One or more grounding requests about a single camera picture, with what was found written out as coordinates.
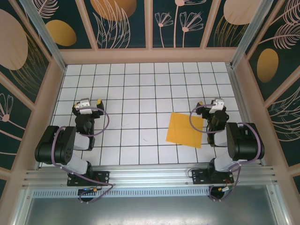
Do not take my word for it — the grey metal sheet panel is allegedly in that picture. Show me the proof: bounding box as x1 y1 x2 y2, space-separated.
14 185 290 225

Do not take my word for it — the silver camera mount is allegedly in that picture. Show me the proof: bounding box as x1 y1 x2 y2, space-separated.
210 98 226 110

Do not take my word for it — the aluminium frame post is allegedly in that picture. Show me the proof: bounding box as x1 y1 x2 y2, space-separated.
229 0 275 69
18 0 67 72

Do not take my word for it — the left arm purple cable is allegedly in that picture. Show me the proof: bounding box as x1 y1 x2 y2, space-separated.
51 106 115 204

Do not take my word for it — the aluminium side rail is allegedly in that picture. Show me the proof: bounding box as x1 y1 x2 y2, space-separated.
226 63 263 166

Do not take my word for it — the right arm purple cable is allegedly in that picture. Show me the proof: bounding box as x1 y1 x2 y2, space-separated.
189 104 262 202

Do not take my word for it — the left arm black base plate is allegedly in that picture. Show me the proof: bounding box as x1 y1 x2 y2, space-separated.
67 170 111 187

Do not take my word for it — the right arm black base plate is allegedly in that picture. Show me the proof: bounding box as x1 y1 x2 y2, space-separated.
191 169 235 186

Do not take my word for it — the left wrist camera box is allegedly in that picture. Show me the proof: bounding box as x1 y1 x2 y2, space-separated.
78 98 92 111

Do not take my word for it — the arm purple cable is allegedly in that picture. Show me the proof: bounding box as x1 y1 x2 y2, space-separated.
189 104 262 202
51 106 115 204

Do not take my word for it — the slotted cable tray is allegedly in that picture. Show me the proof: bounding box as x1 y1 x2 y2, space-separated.
32 188 211 198

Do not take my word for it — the aluminium mounting rail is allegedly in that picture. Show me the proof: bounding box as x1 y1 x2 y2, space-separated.
22 165 280 188

